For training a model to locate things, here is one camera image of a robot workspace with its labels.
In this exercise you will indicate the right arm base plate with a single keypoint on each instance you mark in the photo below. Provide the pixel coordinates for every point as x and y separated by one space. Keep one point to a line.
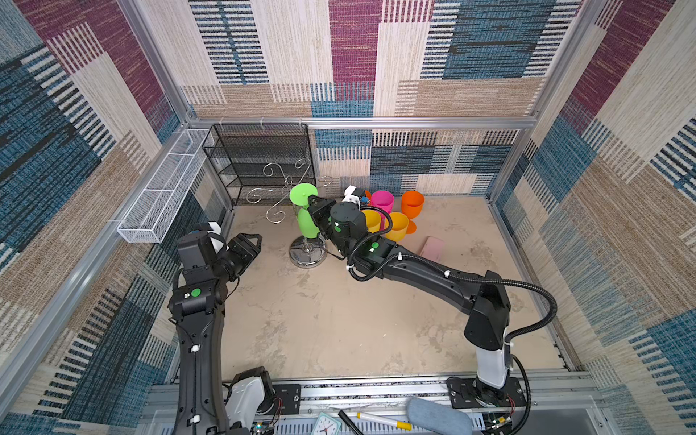
471 393

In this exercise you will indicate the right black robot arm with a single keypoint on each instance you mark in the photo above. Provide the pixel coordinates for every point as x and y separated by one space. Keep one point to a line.
483 298

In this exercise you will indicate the teal alarm clock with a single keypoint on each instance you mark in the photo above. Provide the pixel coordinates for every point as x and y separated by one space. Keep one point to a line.
326 425

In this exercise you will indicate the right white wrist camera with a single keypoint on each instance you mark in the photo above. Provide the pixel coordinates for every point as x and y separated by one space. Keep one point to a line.
357 196

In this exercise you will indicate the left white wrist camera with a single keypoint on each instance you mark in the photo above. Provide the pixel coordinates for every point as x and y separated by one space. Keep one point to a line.
214 230

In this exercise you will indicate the amber yellow wine glass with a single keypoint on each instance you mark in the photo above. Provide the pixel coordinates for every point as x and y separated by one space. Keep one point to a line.
399 228

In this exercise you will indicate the pink wine glass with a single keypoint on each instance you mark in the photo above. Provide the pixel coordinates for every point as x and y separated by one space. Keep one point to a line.
382 199

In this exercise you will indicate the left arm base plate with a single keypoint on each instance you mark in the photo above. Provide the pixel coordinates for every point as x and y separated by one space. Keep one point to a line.
287 399

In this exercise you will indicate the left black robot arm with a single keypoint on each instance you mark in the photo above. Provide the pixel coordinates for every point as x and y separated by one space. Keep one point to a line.
197 309

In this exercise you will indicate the black pen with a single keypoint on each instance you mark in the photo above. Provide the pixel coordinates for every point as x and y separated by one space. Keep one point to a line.
349 423

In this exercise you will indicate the blue grey cloth pouch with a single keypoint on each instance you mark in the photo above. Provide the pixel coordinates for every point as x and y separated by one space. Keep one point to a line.
438 418

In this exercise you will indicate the black wire shelf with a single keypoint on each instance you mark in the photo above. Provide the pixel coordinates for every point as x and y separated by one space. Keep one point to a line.
260 163

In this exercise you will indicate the green wine glass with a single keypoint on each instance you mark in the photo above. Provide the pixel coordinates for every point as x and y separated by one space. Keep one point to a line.
299 197

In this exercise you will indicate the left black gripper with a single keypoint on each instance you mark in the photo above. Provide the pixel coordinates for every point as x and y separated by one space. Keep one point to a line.
246 251

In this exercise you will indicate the pink glasses case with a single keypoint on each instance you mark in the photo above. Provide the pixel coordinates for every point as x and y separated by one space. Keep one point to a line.
432 249

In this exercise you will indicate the yellow white marker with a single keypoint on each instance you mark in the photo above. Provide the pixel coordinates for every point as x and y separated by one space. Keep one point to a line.
368 417

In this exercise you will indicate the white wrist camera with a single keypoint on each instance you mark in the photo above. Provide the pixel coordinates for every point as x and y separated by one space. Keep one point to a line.
214 230
357 196

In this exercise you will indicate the orange back wine glass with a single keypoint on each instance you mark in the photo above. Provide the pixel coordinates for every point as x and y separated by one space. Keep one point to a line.
411 206

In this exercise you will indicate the chrome wine glass rack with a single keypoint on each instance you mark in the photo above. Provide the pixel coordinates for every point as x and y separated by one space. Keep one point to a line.
309 250

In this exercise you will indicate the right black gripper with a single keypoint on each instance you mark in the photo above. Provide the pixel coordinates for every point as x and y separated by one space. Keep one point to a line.
320 210

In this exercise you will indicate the white mesh wall basket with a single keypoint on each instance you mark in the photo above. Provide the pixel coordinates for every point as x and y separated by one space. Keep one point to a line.
149 219

